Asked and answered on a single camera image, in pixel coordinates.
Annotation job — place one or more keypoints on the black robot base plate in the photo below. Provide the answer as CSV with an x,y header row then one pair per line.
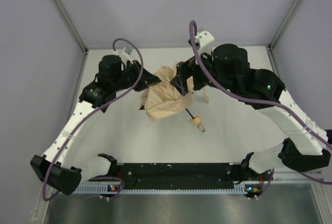
x,y
180,176

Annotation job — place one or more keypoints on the aluminium frame post right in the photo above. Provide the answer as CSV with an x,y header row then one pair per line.
x,y
285,23

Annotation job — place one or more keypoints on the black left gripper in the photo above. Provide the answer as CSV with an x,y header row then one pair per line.
x,y
137,74

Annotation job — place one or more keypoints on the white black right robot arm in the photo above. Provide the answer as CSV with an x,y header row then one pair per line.
x,y
305,148

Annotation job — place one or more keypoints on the aluminium frame post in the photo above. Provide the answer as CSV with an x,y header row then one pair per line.
x,y
285,23
70,25

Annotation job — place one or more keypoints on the beige and black folding umbrella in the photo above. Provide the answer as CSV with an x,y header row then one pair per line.
x,y
163,99

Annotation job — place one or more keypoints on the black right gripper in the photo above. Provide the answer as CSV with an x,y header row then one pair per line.
x,y
185,72

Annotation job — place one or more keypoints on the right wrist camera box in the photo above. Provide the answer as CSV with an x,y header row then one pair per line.
x,y
204,41

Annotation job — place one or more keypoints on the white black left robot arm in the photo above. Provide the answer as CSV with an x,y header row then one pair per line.
x,y
57,167

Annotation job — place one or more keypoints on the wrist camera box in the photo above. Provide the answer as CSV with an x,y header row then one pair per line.
x,y
204,41
124,54

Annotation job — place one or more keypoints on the aluminium frame post left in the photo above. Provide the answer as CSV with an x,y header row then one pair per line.
x,y
70,25

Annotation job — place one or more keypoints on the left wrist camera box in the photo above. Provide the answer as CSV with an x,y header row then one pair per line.
x,y
124,54

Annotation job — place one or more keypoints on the aluminium frame rail front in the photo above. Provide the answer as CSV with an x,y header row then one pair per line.
x,y
249,188

